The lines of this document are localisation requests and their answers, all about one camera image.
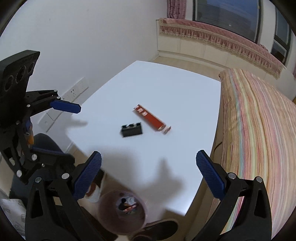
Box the white cloth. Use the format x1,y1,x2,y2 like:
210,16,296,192
117,196,137,206

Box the black small box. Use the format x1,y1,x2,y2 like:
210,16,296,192
121,123,142,138

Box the red carton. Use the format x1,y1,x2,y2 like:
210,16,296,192
122,203,138,213
134,104,171,135

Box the large black sock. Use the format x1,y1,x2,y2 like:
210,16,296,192
118,198,128,211

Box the pink trash bin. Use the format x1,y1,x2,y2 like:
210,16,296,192
97,190,147,235

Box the striped pink bedspread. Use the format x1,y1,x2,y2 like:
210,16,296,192
217,69,295,235

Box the right black slipper foot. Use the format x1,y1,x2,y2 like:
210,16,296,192
130,219,179,241

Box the white bedside cabinet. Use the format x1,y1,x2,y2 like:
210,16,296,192
66,61,221,216

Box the white window bench cabinet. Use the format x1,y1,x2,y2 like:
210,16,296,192
158,20,275,78

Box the pink window seat cover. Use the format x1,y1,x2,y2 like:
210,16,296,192
159,18,284,79

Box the small dark window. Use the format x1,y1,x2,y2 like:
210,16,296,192
271,8,291,64

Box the left pink curtain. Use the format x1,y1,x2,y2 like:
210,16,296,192
167,0,187,19

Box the large dark window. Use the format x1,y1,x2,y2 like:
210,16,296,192
193,0,261,43

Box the white wall outlet panel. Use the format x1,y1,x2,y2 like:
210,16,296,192
39,77,89,132

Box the black left camera box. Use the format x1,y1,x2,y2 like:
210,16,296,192
1,50,40,102

